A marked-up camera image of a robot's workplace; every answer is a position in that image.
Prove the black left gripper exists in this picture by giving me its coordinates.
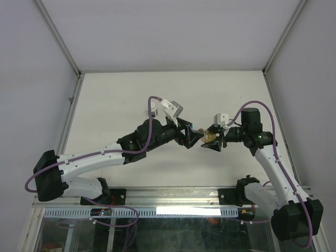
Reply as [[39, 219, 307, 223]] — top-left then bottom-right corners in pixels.
[[146, 117, 204, 152]]

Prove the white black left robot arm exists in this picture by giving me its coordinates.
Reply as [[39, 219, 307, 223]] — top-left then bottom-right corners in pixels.
[[33, 119, 203, 204]]

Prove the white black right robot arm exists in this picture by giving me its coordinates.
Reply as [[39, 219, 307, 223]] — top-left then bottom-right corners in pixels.
[[200, 108, 323, 241]]

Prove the white capped dark pill bottle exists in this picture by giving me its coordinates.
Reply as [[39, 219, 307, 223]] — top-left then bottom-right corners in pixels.
[[148, 101, 158, 118]]

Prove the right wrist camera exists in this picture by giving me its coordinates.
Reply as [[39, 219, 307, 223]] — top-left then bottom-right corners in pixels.
[[213, 113, 230, 130]]

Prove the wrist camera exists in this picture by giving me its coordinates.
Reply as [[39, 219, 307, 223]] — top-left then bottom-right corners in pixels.
[[160, 99, 183, 127], [213, 113, 230, 130]]

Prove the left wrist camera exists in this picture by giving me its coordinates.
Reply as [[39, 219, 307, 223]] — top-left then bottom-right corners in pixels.
[[160, 99, 183, 127]]

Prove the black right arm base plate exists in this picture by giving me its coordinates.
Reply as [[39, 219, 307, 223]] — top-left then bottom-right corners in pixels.
[[218, 188, 253, 207]]

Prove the aluminium mounting rail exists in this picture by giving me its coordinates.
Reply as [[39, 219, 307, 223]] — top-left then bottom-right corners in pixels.
[[33, 186, 316, 209]]

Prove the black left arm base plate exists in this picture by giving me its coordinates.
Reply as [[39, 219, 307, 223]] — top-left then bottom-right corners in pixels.
[[92, 188, 127, 206]]

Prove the left aluminium frame post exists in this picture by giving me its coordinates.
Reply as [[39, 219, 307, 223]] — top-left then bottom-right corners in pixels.
[[33, 0, 81, 78]]

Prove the aluminium frame post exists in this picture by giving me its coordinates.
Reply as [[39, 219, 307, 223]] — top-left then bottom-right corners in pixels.
[[33, 0, 81, 78], [262, 0, 309, 75]]

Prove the grey slotted cable duct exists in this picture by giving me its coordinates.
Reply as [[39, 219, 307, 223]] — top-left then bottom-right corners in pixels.
[[44, 206, 238, 219]]

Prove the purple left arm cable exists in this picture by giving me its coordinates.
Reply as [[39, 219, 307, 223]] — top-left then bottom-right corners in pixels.
[[24, 96, 163, 252]]

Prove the right aluminium frame post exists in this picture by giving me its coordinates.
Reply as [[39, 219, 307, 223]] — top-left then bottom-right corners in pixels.
[[262, 0, 309, 75]]

